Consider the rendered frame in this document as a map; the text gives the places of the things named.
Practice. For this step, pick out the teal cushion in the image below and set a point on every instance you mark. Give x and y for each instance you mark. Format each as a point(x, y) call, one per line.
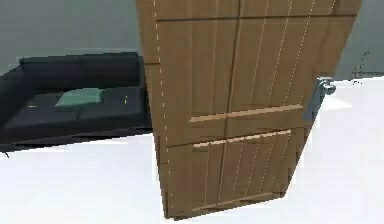
point(80, 98)

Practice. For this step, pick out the black sofa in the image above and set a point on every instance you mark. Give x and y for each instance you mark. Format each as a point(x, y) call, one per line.
point(76, 110)

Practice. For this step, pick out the brown wooden room door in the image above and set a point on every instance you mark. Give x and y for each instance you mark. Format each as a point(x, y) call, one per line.
point(233, 100)

